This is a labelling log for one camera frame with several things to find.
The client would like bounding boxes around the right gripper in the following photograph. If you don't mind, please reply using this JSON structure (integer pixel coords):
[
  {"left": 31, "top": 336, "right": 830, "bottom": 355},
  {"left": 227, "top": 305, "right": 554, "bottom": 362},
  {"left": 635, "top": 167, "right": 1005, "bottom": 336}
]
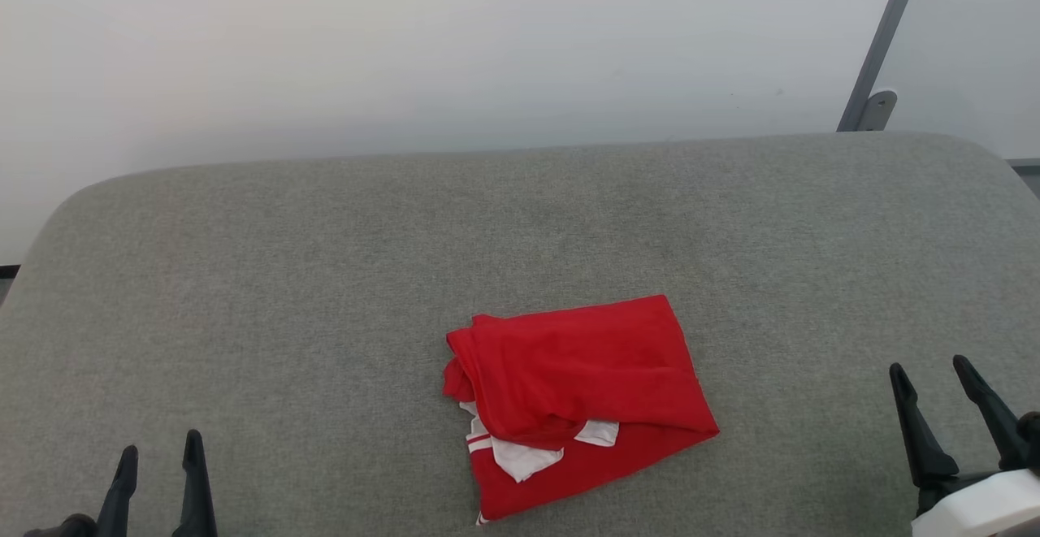
[{"left": 889, "top": 355, "right": 1026, "bottom": 515}]

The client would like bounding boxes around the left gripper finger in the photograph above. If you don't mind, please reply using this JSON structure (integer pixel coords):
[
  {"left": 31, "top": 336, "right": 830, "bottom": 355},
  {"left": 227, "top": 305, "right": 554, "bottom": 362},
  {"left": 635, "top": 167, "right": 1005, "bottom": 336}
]
[
  {"left": 96, "top": 445, "right": 139, "bottom": 537},
  {"left": 172, "top": 430, "right": 218, "bottom": 537}
]

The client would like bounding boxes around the red shirt with white stripes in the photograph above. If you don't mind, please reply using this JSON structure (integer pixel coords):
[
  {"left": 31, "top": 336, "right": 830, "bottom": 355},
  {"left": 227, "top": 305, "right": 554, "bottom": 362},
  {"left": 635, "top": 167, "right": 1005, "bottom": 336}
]
[{"left": 443, "top": 294, "right": 721, "bottom": 526}]

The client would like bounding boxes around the grey fabric sofa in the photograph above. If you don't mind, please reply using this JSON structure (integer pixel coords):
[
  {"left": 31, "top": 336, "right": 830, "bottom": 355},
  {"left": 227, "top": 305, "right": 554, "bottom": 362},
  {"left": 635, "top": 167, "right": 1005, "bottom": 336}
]
[{"left": 0, "top": 131, "right": 1040, "bottom": 537}]

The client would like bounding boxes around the grey metal bar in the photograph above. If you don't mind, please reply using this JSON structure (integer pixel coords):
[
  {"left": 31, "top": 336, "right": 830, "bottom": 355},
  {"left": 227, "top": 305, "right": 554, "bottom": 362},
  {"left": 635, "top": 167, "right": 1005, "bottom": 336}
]
[{"left": 837, "top": 0, "right": 929, "bottom": 132}]

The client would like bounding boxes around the grey metal bracket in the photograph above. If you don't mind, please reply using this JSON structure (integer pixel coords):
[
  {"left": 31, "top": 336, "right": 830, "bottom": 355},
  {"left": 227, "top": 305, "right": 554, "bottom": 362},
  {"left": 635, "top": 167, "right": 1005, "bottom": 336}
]
[{"left": 856, "top": 90, "right": 898, "bottom": 132}]

